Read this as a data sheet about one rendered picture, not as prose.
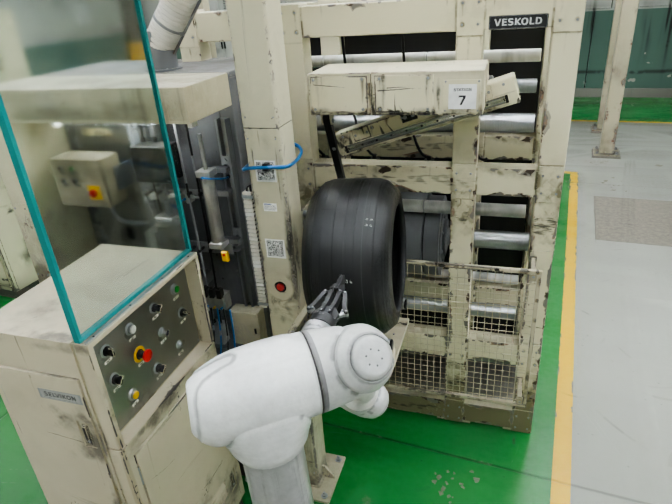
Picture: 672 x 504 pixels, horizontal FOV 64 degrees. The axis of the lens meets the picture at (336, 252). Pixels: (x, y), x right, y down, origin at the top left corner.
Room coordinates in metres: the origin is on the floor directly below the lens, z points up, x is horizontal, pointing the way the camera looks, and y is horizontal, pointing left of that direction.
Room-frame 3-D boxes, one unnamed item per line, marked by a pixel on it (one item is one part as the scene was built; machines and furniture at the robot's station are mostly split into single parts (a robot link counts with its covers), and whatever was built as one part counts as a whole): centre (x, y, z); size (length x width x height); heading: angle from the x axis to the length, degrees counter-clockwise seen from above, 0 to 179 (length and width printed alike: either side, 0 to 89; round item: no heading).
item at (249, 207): (1.81, 0.29, 1.19); 0.05 x 0.04 x 0.48; 161
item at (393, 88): (1.98, -0.27, 1.71); 0.61 x 0.25 x 0.15; 71
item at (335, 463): (1.81, 0.19, 0.02); 0.27 x 0.27 x 0.04; 71
